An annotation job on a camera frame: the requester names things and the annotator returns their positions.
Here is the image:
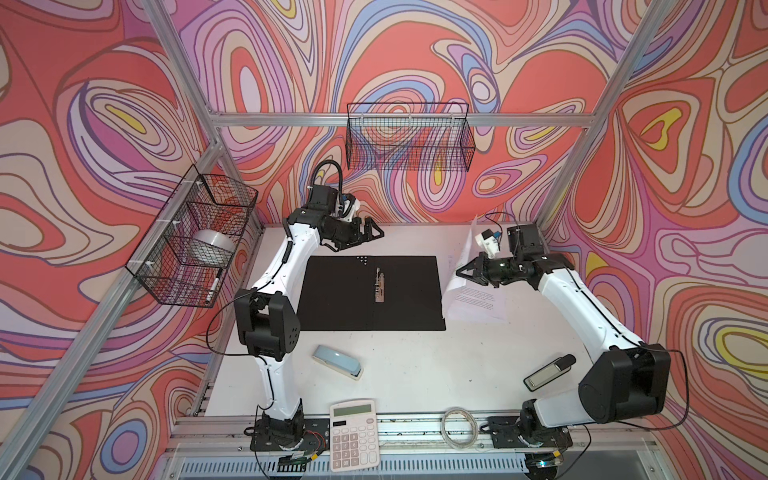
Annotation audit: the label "silver tape roll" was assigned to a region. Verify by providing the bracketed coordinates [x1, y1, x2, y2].
[192, 229, 236, 254]

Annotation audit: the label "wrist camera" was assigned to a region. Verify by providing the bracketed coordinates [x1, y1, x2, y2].
[304, 184, 360, 221]
[475, 229, 501, 259]

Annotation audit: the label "black wire basket on wall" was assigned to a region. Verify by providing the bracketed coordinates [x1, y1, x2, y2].
[345, 100, 476, 172]

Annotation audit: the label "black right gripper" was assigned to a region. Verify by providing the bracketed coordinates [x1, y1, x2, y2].
[455, 251, 521, 287]

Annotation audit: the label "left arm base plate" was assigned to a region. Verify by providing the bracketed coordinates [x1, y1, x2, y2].
[243, 418, 330, 453]

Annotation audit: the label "white marker pen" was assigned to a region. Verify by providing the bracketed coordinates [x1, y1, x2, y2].
[204, 276, 221, 305]

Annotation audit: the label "coiled clear cable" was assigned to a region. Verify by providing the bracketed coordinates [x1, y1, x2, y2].
[440, 407, 479, 451]

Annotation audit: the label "printed paper sheets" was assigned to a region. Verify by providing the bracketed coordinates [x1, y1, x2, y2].
[442, 217, 506, 324]

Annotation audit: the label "black grey stapler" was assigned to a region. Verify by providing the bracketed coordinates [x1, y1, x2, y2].
[523, 354, 577, 392]

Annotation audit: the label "blue file folder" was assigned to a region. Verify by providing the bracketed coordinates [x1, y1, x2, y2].
[297, 255, 446, 332]

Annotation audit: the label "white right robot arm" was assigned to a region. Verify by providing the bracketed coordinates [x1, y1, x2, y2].
[455, 224, 671, 446]

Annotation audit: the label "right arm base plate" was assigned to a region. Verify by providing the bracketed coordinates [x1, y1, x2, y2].
[479, 416, 573, 451]

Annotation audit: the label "green circuit board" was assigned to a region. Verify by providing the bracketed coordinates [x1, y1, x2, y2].
[277, 454, 318, 472]

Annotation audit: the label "white calculator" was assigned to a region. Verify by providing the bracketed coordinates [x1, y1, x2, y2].
[329, 399, 381, 473]

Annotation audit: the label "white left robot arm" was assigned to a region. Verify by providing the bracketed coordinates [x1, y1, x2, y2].
[233, 207, 384, 427]

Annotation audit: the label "light blue stapler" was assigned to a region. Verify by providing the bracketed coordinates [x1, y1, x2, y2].
[312, 345, 363, 380]

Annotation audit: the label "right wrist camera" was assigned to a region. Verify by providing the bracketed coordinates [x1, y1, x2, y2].
[475, 229, 501, 259]

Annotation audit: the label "black wire basket left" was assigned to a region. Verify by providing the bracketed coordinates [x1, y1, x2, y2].
[125, 166, 258, 308]

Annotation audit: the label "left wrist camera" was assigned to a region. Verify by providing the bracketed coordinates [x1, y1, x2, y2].
[304, 184, 360, 221]

